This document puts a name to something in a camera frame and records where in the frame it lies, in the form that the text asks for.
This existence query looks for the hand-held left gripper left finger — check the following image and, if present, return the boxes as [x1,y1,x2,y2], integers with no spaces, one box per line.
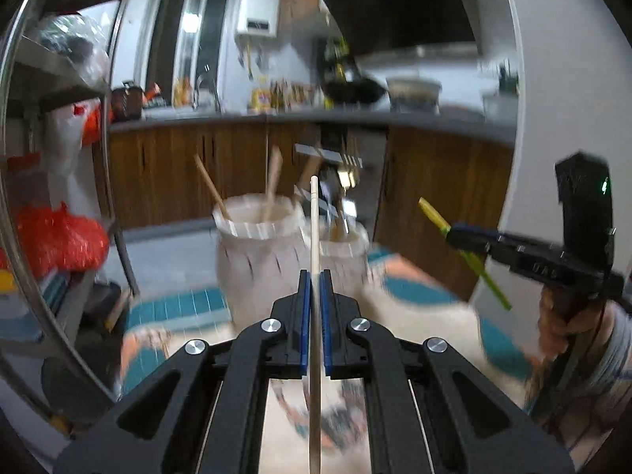
[52,269,313,474]

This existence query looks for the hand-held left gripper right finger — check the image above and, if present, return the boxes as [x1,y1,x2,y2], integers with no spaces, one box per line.
[319,269,577,474]

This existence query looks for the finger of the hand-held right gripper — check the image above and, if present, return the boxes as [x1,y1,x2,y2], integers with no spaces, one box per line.
[446,236,495,259]
[448,223,497,241]

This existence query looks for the yellow green plastic spoon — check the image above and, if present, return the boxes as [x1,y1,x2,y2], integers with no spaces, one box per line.
[418,196,513,313]

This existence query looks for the white floral ceramic utensil holder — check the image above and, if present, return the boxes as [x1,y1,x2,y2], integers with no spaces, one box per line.
[211,194,372,329]

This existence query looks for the wooden chopstick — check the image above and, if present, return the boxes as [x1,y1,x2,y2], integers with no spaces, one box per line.
[294,157,321,204]
[307,174,323,474]
[261,145,284,222]
[192,153,233,221]

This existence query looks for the person's right hand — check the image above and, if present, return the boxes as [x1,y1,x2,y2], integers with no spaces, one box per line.
[537,285,586,363]

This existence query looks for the printed teal-edged table cloth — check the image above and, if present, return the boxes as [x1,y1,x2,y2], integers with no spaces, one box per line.
[120,248,536,474]

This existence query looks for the gold fork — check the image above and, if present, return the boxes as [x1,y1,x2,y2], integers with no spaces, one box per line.
[330,196,352,242]

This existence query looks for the white cooking pot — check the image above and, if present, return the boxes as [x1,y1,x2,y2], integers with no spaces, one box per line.
[386,75,444,113]

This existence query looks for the black wok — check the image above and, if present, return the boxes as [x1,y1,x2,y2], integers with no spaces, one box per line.
[322,75,387,105]

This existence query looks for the grey kitchen counter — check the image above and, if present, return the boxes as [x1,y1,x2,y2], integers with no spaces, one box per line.
[109,103,519,146]

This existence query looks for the wooden kitchen cabinets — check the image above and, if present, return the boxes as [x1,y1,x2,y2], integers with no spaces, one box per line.
[106,121,517,302]

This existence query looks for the row of condiment bottles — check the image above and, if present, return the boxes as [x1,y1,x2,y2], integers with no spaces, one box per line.
[248,76,319,112]

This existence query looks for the black range hood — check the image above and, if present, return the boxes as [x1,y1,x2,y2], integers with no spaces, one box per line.
[317,0,485,58]

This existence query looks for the metal faucet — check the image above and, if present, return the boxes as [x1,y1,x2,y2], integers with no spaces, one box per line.
[194,73,222,112]

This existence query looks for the dark brown pot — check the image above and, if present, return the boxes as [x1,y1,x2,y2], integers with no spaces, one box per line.
[110,80,145,120]

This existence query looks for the small red plastic bag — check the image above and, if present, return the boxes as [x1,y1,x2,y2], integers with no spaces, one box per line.
[79,103,112,146]

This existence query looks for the white plastic bag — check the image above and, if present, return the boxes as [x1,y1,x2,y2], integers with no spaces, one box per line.
[47,100,102,186]

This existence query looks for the kitchen window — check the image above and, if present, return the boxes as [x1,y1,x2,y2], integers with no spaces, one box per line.
[145,0,230,107]

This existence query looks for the white water heater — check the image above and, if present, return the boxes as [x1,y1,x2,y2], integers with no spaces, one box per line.
[233,0,280,39]

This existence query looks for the metal storage rack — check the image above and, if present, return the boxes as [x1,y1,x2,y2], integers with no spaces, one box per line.
[0,0,141,438]

